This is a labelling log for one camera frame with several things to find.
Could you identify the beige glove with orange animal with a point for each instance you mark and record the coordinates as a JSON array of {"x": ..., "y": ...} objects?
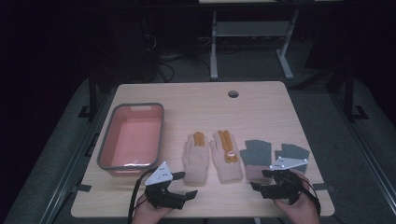
[{"x": 227, "y": 168}]

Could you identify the dark bulky object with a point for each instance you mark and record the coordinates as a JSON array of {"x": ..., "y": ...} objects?
[{"x": 124, "y": 49}]

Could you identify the pink basket with grey rim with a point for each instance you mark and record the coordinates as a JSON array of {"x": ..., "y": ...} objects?
[{"x": 134, "y": 140}]

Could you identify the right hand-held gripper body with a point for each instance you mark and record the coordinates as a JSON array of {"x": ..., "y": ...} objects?
[{"x": 286, "y": 186}]

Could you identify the black tape strip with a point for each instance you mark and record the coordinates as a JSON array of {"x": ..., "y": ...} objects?
[
  {"x": 323, "y": 187},
  {"x": 81, "y": 188}
]

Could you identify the person's right hand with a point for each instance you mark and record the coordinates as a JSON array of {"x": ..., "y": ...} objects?
[{"x": 302, "y": 211}]

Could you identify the person's left hand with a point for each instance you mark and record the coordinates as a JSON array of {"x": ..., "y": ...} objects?
[{"x": 146, "y": 214}]

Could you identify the grey metal table frame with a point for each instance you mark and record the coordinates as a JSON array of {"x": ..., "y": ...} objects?
[{"x": 249, "y": 28}]

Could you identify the black metal stand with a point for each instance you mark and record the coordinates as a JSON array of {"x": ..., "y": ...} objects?
[
  {"x": 92, "y": 96},
  {"x": 348, "y": 93}
]

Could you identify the beige glove with orange ears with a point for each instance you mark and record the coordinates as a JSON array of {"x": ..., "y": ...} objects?
[{"x": 196, "y": 157}]

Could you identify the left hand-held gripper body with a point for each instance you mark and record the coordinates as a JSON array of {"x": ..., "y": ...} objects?
[{"x": 160, "y": 194}]

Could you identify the grey fingerless glove pink cuff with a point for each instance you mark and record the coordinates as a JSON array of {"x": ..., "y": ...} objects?
[
  {"x": 257, "y": 152},
  {"x": 295, "y": 151}
]

